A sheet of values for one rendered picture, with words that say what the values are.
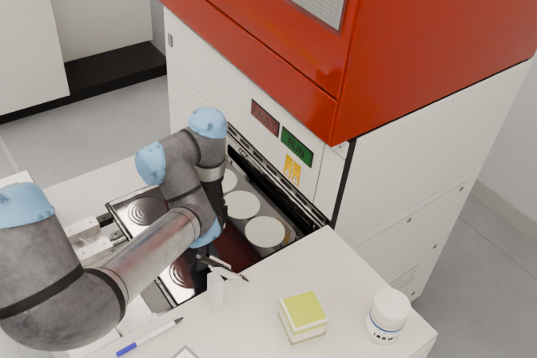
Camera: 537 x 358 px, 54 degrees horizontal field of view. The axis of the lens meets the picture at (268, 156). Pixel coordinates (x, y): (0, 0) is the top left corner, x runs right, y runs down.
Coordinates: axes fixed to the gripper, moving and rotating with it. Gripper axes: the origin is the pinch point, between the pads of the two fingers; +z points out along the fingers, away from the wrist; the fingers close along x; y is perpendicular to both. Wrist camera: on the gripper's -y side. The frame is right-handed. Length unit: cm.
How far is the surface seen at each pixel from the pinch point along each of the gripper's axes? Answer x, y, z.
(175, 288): 8.4, -11.7, 1.9
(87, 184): 31.0, 31.3, 10.0
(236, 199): -8.8, 13.8, 1.9
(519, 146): -154, 79, 51
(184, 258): 5.8, -3.8, 2.0
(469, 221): -139, 70, 92
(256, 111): -14.9, 25.2, -18.2
